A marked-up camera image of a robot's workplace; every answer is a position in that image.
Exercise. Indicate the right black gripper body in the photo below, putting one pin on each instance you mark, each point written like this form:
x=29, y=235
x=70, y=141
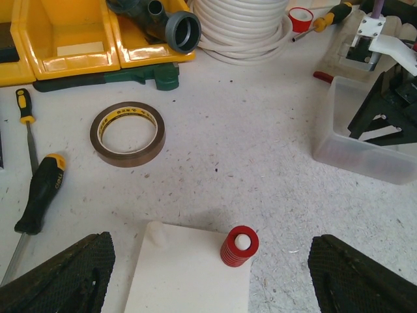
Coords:
x=399, y=91

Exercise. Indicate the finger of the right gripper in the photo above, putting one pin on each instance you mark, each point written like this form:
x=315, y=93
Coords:
x=379, y=110

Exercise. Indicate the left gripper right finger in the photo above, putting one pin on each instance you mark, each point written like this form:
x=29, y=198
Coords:
x=346, y=280

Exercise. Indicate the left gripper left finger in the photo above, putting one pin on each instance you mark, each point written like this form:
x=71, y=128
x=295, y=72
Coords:
x=75, y=280

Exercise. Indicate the large black orange screwdriver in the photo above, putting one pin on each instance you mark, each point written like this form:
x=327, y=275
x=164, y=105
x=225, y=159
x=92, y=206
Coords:
x=44, y=185

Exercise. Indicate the white peg base plate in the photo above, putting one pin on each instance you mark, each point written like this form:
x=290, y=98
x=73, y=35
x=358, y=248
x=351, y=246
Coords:
x=179, y=269

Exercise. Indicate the short red spring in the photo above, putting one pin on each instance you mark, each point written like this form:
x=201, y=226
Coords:
x=239, y=246

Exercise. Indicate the large red spring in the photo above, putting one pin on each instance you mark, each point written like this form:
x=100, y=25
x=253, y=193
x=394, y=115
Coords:
x=359, y=162

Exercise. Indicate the clear plastic spring tray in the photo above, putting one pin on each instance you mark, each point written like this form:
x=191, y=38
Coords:
x=335, y=113

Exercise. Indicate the white work glove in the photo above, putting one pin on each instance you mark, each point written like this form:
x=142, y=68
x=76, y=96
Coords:
x=332, y=64

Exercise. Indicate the yellow black bit driver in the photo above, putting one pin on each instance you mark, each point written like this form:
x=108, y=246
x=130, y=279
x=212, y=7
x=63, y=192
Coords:
x=334, y=16

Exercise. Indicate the red white tape roll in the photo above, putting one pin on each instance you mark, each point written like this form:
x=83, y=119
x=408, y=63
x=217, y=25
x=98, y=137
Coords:
x=301, y=19

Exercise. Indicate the brown tape roll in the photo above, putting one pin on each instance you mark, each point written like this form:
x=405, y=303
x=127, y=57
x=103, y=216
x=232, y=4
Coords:
x=128, y=134

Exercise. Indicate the black aluminium extrusion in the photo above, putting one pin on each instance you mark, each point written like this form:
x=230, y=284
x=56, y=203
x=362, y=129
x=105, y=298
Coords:
x=1, y=154

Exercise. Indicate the small yellow black screwdriver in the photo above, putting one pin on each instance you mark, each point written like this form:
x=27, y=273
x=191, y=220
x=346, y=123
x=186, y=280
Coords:
x=26, y=117

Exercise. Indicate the yellow storage bin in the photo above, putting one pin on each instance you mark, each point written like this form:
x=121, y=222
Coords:
x=65, y=38
x=133, y=48
x=15, y=66

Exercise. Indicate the grey pipe fitting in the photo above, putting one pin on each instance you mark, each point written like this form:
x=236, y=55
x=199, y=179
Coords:
x=181, y=30

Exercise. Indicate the green clamp tool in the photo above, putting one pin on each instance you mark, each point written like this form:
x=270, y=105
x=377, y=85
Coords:
x=164, y=75

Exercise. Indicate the black box in bin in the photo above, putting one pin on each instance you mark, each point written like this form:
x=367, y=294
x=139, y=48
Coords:
x=8, y=51

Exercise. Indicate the white cable spool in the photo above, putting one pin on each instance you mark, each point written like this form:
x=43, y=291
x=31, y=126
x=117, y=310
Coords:
x=242, y=32

